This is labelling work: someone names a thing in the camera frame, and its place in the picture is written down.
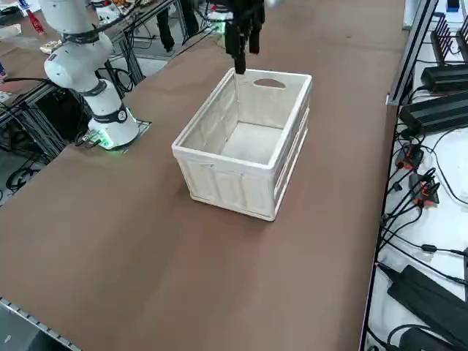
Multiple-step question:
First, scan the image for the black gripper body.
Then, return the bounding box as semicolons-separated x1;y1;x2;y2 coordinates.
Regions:
225;0;267;29

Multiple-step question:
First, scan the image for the white folding storage box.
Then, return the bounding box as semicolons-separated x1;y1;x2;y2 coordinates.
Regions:
170;67;314;223

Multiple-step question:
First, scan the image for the person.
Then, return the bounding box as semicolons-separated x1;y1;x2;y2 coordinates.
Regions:
156;0;201;53

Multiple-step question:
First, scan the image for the black finned rack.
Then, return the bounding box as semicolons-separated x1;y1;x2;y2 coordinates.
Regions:
430;12;464;67

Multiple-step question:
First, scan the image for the large black power adapter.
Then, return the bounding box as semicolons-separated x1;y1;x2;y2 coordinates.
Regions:
399;91;468;133
386;263;468;334

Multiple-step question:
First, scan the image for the small black power adapter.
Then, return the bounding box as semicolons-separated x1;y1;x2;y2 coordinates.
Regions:
420;64;468;93

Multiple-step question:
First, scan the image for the black orange plug adapter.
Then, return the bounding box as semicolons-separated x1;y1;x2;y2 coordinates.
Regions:
408;173;441;208
396;144;425;171

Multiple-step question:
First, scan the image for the red bottle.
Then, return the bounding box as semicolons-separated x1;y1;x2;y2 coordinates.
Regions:
26;7;48;37

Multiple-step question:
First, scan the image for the aluminium frame workbench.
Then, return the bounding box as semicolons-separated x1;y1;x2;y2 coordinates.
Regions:
0;0;176;165

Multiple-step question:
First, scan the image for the aluminium profile post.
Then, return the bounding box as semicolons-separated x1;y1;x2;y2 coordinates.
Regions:
386;0;439;106

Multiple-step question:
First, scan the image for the black cable with ferrite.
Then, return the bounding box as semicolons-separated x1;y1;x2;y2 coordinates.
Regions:
380;222;468;257

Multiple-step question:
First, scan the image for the aluminium table edge rail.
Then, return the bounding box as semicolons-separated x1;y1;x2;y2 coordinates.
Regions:
0;296;80;351

